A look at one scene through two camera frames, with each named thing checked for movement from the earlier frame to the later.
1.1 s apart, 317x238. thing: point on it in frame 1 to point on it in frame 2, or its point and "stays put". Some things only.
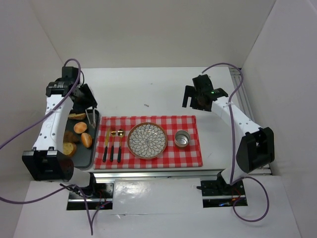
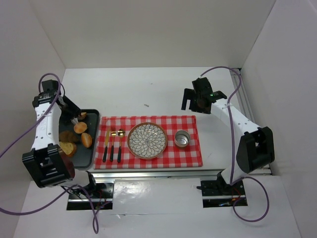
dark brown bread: [69, 136] stays put
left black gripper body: [87, 99] to [73, 115]
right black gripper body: [192, 98] stays put
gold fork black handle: [113, 133] stays put
